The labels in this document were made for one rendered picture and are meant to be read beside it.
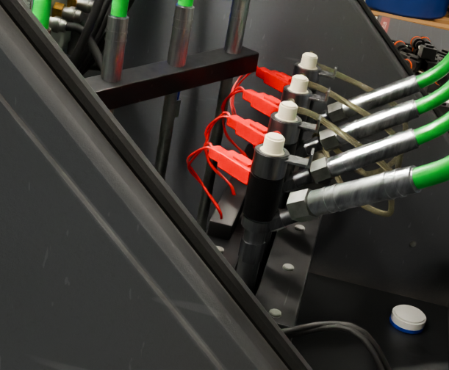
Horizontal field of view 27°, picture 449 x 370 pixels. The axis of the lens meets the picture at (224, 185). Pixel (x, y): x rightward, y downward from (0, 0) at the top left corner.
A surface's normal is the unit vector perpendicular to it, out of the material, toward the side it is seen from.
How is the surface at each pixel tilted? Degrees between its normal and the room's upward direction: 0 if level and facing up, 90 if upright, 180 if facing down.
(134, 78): 0
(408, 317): 0
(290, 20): 90
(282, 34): 90
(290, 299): 0
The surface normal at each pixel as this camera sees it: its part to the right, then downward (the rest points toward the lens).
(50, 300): -0.20, 0.40
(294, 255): 0.17, -0.89
